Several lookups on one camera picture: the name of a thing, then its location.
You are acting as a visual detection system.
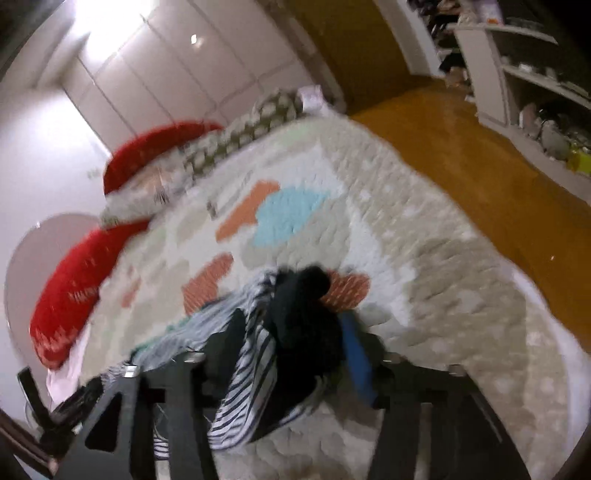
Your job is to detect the pink cloth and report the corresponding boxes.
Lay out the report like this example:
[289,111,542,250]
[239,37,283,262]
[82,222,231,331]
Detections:
[298,86,334,114]

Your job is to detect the shoe rack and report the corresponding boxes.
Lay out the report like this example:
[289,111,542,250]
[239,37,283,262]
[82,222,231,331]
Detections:
[406,0,504,88]

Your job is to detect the round pale headboard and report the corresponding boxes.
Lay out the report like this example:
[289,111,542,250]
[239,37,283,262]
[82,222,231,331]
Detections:
[4,212,109,370]

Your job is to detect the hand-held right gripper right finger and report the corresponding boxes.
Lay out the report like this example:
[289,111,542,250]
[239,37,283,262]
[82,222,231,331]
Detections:
[339,314,532,480]

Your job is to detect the wooden door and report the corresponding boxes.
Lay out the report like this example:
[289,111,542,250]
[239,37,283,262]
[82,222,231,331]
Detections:
[286,0,416,112]

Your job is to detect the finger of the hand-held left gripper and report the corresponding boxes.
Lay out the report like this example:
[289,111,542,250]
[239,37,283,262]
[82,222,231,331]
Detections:
[17,367,105,462]

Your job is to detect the patchwork dotted quilt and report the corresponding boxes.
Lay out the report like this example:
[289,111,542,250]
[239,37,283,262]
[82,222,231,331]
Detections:
[83,113,591,480]

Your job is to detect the black and white striped pants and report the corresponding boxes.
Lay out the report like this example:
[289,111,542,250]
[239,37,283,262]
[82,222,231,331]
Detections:
[124,265,352,457]

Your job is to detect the olive hedgehog print bolster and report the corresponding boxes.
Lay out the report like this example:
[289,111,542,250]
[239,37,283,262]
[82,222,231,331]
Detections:
[182,90,308,181]

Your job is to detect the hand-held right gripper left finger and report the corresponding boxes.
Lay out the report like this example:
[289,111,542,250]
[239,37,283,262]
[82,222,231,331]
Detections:
[55,309,250,480]

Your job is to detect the red patterned pillow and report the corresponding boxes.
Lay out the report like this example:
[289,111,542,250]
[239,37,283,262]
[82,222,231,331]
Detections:
[30,222,148,370]
[102,121,225,195]

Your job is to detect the white wardrobe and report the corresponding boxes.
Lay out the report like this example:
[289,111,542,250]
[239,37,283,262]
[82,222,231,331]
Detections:
[65,0,333,148]

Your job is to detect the white shelf unit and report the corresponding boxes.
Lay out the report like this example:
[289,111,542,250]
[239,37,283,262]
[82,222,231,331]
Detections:
[455,21,591,204]

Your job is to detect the yellow bottle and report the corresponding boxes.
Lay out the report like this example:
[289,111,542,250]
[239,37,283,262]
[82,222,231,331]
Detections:
[568,148,591,174]

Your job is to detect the floral print pillow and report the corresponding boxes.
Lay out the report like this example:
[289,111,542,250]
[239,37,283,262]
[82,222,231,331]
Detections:
[99,166,195,227]

